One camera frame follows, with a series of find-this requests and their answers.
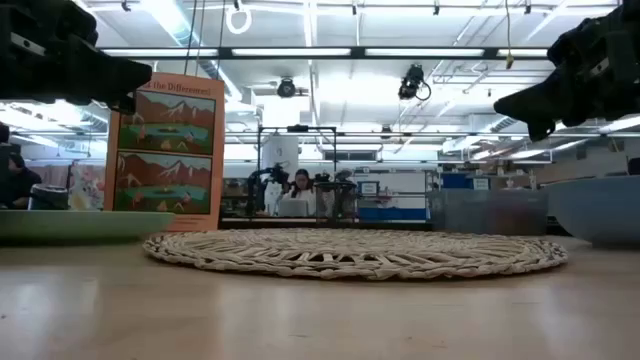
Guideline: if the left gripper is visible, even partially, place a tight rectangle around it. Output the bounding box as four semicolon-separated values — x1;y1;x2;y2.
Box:
0;0;153;115

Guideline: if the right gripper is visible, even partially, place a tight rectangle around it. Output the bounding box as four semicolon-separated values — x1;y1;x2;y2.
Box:
493;0;640;142

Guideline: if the orange cereal box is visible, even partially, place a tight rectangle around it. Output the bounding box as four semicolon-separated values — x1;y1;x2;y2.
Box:
103;72;226;233

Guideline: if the blue bowl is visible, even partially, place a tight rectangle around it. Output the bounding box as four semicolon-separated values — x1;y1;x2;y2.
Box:
542;174;640;249

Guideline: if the green plate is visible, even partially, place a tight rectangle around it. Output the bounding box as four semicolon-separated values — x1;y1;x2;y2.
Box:
0;209;176;246

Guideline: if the floral cloth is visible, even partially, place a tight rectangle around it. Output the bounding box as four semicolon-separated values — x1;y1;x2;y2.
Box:
68;162;106;211

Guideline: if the grey plastic bin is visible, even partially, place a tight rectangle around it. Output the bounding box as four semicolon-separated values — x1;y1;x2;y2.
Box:
428;188;550;236

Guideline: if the black light bar beam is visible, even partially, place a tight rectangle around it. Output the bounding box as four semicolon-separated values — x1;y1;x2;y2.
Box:
97;46;551;61

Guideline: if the black trash can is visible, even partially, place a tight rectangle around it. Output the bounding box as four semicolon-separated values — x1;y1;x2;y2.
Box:
28;183;69;211

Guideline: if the person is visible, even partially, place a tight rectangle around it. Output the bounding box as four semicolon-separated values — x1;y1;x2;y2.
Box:
0;152;44;210
281;168;318;217

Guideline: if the round black ceiling fixture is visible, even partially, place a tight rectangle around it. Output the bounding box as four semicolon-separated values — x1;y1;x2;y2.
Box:
276;77;298;99

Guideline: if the round woven straw placemat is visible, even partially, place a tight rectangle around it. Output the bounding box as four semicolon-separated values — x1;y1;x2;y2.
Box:
142;228;570;281

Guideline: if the hanging yellow tag cable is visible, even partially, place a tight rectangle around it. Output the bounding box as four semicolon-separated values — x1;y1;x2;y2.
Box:
503;0;516;70

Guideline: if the white cable ring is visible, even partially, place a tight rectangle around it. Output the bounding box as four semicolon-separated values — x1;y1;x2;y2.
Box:
224;3;253;35

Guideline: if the black metal frame stand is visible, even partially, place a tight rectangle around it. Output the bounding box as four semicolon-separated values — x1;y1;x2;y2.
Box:
257;124;338;217

